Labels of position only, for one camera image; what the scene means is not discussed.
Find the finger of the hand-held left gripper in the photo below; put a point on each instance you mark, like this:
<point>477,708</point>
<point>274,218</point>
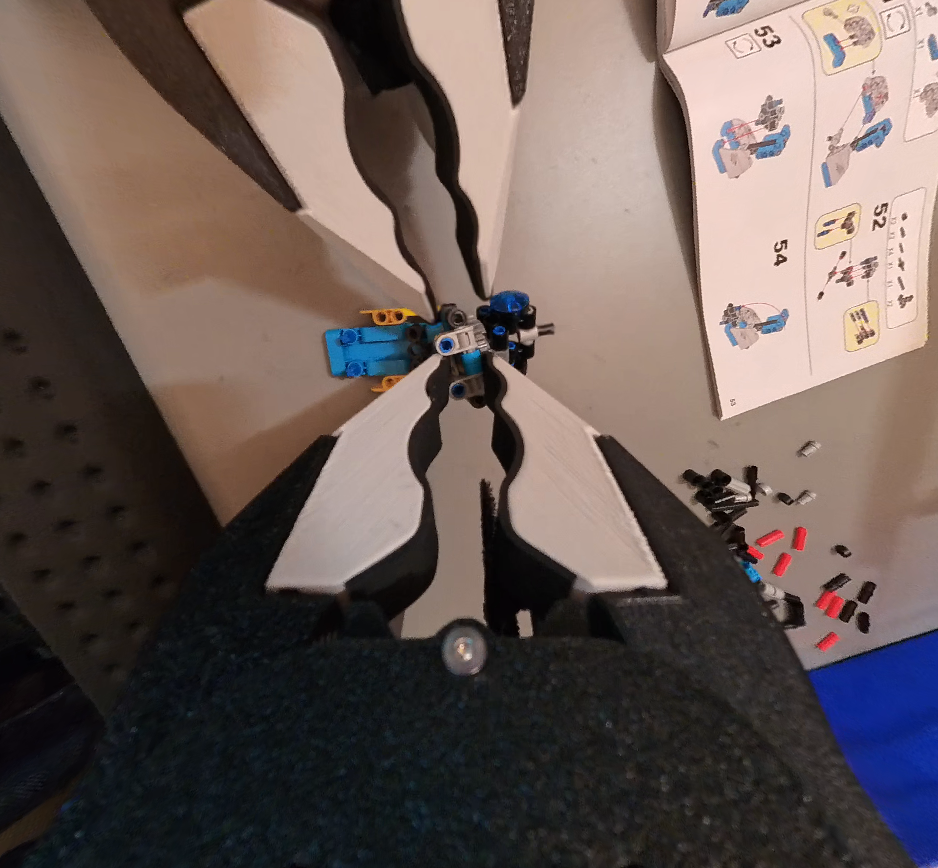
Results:
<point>469,39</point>
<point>286,91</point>

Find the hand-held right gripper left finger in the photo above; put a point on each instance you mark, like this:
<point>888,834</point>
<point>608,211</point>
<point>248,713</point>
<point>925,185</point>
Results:
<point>366,487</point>

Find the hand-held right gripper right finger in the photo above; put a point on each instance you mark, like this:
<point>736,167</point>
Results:
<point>571,501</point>

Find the blue yellow block assembly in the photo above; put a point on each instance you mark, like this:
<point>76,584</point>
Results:
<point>359,355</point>

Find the black blue block assembly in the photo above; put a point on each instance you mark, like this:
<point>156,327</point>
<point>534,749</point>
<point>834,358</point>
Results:
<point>513,311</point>

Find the pile of small connector pins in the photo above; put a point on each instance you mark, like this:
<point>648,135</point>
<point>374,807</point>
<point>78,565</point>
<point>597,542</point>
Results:
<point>769,537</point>

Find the black perforated panel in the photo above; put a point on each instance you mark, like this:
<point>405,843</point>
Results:
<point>73,443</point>

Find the open instruction booklet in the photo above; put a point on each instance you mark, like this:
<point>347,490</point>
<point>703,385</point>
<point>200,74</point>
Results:
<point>769,186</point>

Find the blue sheet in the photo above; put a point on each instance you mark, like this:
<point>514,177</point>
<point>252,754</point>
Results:
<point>894,736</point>

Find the person's dark clothing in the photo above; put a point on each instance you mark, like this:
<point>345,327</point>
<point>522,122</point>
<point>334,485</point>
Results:
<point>36,736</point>

